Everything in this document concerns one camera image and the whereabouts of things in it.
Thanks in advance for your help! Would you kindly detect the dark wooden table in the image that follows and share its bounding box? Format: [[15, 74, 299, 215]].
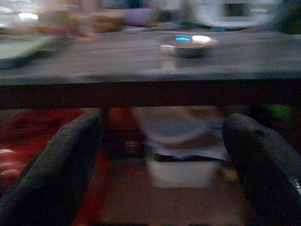
[[0, 30, 301, 109]]

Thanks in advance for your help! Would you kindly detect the white container under table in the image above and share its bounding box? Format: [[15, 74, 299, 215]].
[[134, 106, 230, 189]]

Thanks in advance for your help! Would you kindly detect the large white round vessel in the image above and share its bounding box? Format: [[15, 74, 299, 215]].
[[194, 0, 279, 29]]

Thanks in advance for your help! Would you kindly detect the small green object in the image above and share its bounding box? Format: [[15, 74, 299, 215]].
[[267, 105, 292, 122]]

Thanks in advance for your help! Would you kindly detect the small shallow dish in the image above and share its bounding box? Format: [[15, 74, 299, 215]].
[[160, 34, 218, 58]]

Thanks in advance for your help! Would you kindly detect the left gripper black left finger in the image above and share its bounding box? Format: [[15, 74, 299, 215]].
[[0, 113, 103, 226]]

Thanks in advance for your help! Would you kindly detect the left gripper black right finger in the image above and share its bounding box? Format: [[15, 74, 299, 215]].
[[222, 113, 301, 226]]

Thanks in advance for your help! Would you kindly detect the red low stool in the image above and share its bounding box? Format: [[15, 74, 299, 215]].
[[0, 108, 109, 194]]

